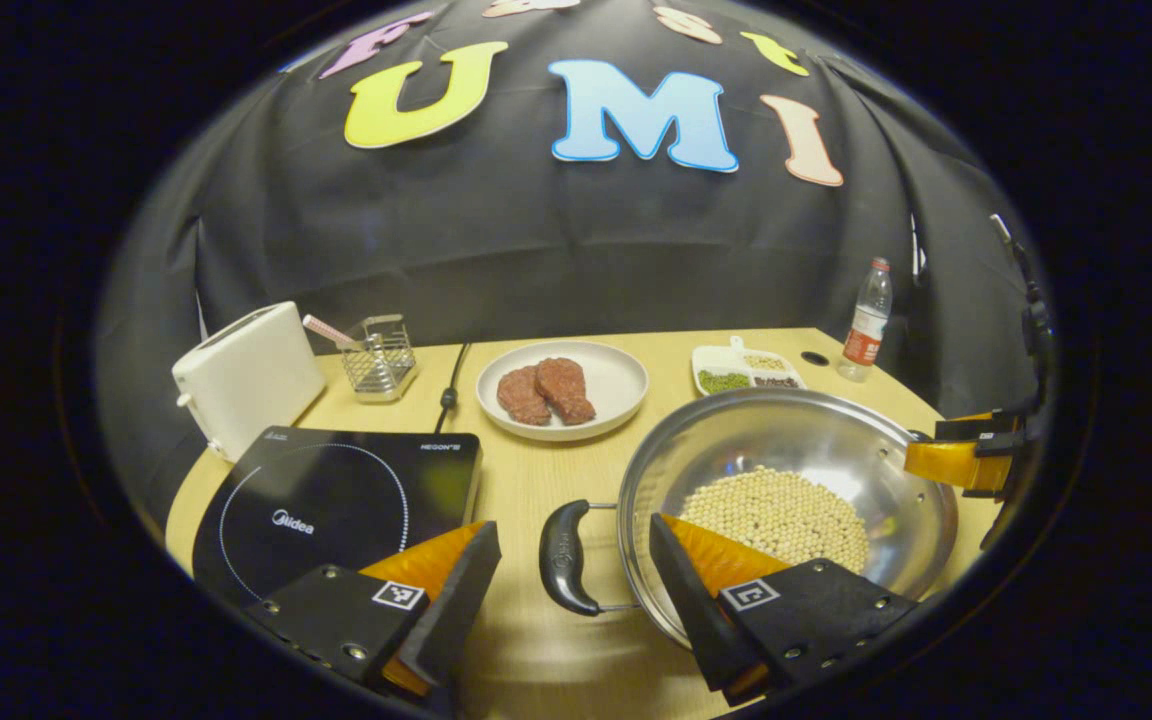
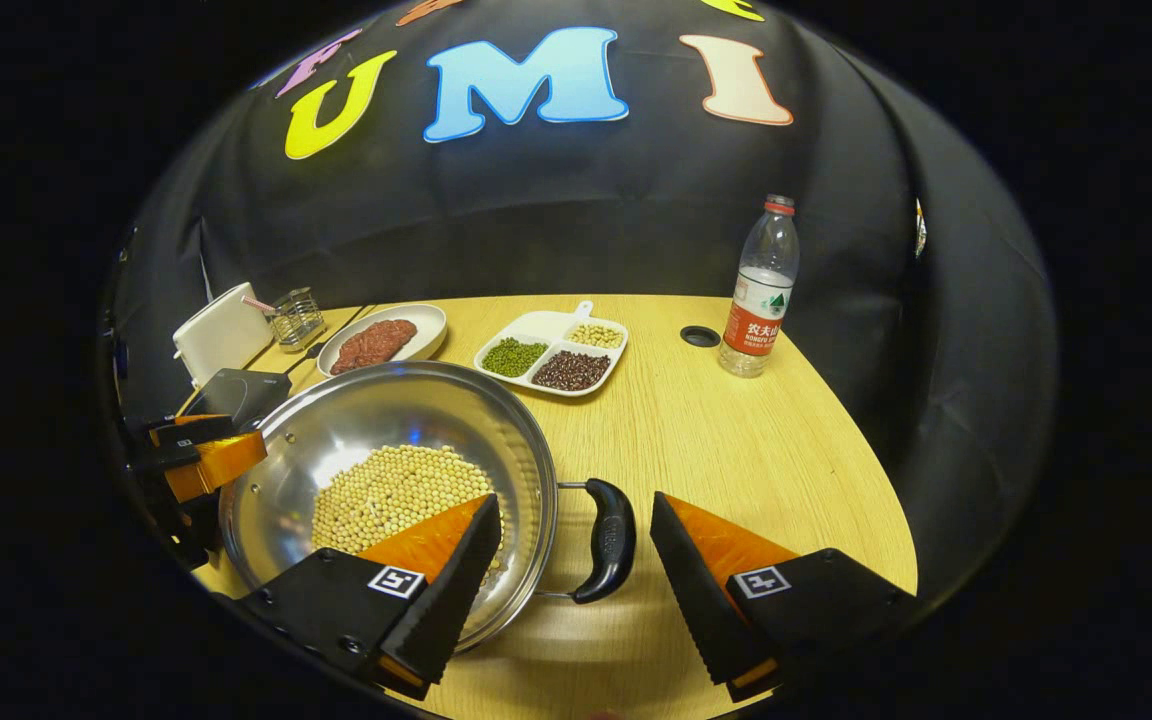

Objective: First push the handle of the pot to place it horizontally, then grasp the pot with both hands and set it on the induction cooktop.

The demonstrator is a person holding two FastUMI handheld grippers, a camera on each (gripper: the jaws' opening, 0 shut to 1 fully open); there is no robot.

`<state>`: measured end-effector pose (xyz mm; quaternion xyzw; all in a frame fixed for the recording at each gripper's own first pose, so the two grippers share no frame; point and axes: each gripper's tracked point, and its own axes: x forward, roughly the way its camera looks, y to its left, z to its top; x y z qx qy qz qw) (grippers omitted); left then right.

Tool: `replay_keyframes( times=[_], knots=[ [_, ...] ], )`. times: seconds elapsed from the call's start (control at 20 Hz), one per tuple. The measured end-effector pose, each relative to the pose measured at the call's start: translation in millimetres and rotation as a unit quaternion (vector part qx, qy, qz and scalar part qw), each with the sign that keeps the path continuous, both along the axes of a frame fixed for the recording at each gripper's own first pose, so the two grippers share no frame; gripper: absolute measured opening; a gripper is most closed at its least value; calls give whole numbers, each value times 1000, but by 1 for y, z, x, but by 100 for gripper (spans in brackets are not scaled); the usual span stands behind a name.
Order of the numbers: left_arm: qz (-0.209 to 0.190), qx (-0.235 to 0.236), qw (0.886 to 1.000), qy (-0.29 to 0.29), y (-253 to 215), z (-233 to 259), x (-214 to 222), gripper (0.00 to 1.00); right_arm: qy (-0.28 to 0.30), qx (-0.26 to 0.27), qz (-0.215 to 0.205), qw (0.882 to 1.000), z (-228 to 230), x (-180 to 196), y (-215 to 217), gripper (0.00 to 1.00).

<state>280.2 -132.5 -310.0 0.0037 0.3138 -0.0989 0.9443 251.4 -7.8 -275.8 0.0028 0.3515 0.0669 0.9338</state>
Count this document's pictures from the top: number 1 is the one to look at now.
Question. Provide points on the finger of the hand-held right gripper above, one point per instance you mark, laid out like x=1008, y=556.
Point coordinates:
x=956, y=463
x=976, y=426

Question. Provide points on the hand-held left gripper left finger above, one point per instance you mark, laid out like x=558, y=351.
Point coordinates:
x=466, y=600

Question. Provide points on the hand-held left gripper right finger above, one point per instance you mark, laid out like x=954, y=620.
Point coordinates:
x=686, y=610

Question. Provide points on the black induction cooktop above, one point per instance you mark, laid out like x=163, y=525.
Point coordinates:
x=336, y=500

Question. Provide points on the clear plastic water bottle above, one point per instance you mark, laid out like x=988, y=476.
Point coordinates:
x=866, y=330

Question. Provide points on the brown meat patty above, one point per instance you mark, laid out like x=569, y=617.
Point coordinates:
x=521, y=398
x=568, y=390

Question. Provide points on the white round plate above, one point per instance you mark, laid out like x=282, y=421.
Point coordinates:
x=616, y=385

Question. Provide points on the white divided dish of beans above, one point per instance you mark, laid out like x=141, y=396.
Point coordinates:
x=736, y=375

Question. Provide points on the pink utensil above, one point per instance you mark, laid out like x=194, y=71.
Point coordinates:
x=326, y=330

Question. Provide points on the white toaster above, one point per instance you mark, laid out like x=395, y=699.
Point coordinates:
x=251, y=380

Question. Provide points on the black backdrop cloth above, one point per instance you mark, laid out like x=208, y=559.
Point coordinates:
x=536, y=240

